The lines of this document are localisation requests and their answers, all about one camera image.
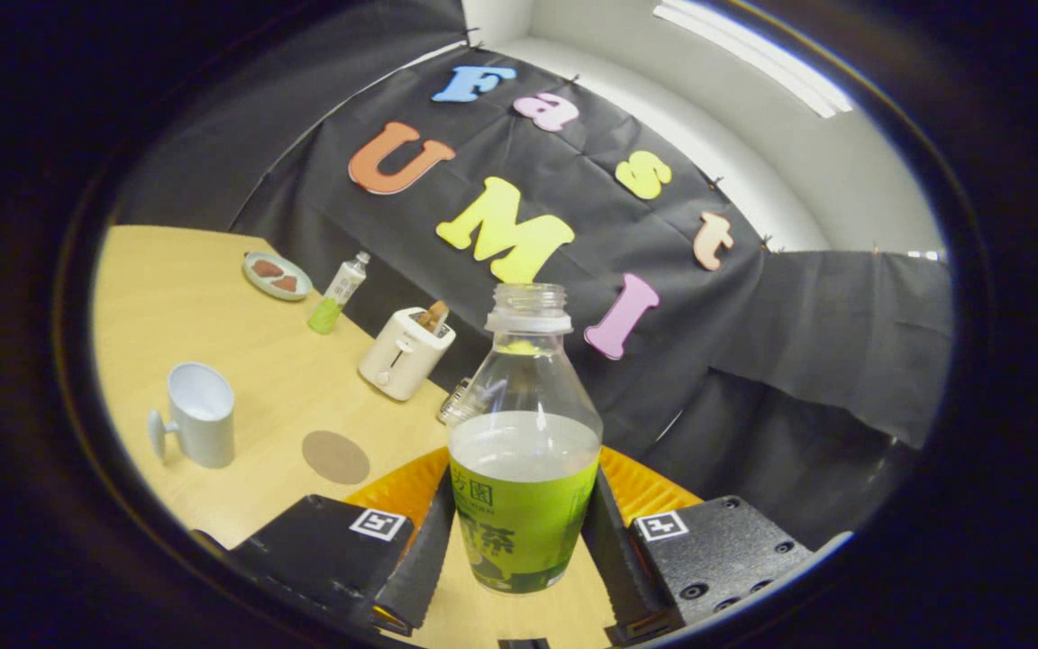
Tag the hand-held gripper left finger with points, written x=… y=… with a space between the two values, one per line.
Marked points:
x=420 y=559

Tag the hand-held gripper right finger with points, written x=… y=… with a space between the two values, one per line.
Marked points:
x=614 y=559

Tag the clear green-label juice bottle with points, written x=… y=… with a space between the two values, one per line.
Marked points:
x=523 y=523

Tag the round brown coaster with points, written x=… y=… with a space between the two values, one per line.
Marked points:
x=336 y=457

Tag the white cup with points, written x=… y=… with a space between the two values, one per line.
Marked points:
x=204 y=433

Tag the slim white-green drink bottle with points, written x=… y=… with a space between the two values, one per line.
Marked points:
x=339 y=293

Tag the white toaster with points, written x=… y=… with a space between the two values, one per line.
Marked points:
x=402 y=361

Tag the bread slice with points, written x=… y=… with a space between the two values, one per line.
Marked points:
x=433 y=317

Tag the black backdrop cloth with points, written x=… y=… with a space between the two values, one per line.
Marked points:
x=753 y=361

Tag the brown food piece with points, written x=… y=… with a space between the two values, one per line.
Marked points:
x=267 y=268
x=285 y=284

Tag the wooden table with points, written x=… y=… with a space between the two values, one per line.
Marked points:
x=213 y=306

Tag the pale green plate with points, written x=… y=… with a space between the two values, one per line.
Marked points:
x=253 y=278

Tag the ceiling light panel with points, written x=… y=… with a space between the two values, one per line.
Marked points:
x=753 y=56

